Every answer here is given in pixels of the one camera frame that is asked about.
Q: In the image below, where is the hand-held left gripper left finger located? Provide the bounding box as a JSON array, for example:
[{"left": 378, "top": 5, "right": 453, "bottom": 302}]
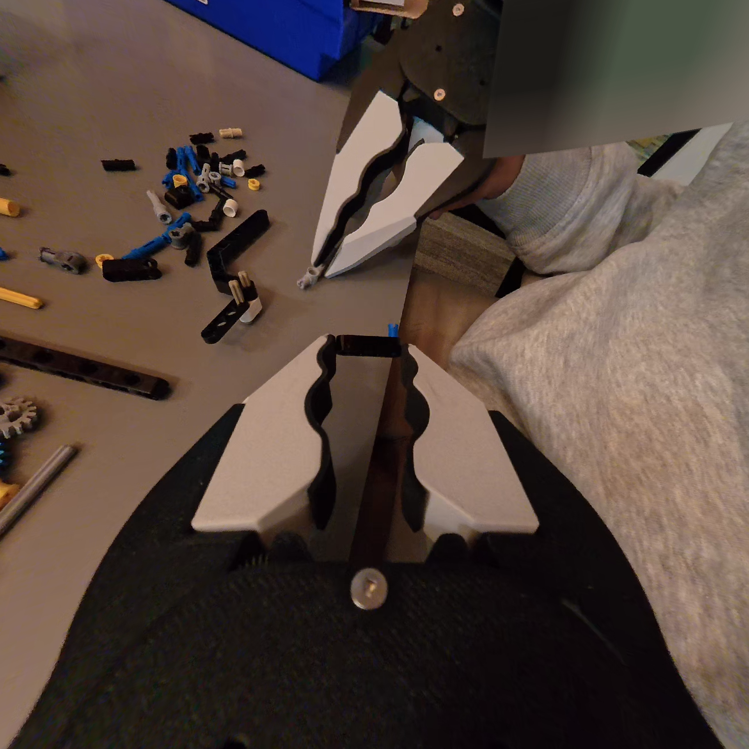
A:
[{"left": 191, "top": 335, "right": 338, "bottom": 549}]

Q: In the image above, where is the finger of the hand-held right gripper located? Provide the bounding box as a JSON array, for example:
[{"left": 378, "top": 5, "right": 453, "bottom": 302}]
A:
[
  {"left": 323, "top": 142, "right": 465, "bottom": 280},
  {"left": 311, "top": 89, "right": 409, "bottom": 269}
]

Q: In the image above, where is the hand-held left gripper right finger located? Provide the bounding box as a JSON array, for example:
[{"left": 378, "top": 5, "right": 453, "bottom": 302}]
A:
[{"left": 401, "top": 344, "right": 540, "bottom": 549}]

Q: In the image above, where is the black lego piece with blue pin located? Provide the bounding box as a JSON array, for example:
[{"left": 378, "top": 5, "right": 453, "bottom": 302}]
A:
[{"left": 335, "top": 322, "right": 405, "bottom": 359}]

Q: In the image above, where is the person's right forearm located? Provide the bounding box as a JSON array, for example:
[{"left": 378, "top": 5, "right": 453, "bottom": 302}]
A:
[{"left": 486, "top": 140, "right": 685, "bottom": 276}]

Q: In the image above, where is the black angled lego beam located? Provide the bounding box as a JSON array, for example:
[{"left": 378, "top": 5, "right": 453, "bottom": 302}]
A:
[{"left": 205, "top": 209, "right": 272, "bottom": 296}]

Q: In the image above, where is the cluster of small lego pins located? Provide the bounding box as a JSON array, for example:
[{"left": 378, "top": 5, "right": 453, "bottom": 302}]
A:
[{"left": 161, "top": 145, "right": 267, "bottom": 234}]

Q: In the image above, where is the long black lego beam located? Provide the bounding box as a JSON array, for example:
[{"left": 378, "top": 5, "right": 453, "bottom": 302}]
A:
[{"left": 0, "top": 334, "right": 172, "bottom": 402}]

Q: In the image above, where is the black lego connector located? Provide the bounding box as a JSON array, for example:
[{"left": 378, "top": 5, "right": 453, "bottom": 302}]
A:
[{"left": 101, "top": 257, "right": 163, "bottom": 283}]

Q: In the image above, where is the blue lego axle pin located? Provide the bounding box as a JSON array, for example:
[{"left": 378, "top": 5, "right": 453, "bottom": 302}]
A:
[{"left": 121, "top": 211, "right": 192, "bottom": 262}]

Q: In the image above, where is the grey lego gear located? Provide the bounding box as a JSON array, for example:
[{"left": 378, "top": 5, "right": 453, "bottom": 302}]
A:
[{"left": 0, "top": 396, "right": 39, "bottom": 440}]

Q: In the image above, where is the dark grey lego connector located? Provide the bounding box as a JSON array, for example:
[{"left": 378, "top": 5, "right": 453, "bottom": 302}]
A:
[{"left": 38, "top": 246, "right": 89, "bottom": 275}]

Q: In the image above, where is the person's right hand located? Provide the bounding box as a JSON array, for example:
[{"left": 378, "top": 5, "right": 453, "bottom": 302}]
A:
[{"left": 429, "top": 155, "right": 525, "bottom": 220}]

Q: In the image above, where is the black beam with pale pins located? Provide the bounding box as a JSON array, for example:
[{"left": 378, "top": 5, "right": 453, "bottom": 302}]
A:
[{"left": 200, "top": 270, "right": 264, "bottom": 345}]

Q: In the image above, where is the blue storage box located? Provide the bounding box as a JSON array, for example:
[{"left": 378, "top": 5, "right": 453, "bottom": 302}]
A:
[{"left": 164, "top": 0, "right": 384, "bottom": 83}]

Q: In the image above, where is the person's grey clothing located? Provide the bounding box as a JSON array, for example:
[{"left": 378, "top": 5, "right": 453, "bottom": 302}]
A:
[{"left": 447, "top": 120, "right": 749, "bottom": 749}]

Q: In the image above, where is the grey metal rod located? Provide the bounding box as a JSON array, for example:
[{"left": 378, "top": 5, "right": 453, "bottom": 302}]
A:
[{"left": 0, "top": 444, "right": 79, "bottom": 538}]

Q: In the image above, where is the white panel with black edge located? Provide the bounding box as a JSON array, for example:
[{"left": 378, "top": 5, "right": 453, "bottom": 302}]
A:
[{"left": 637, "top": 123, "right": 735, "bottom": 182}]

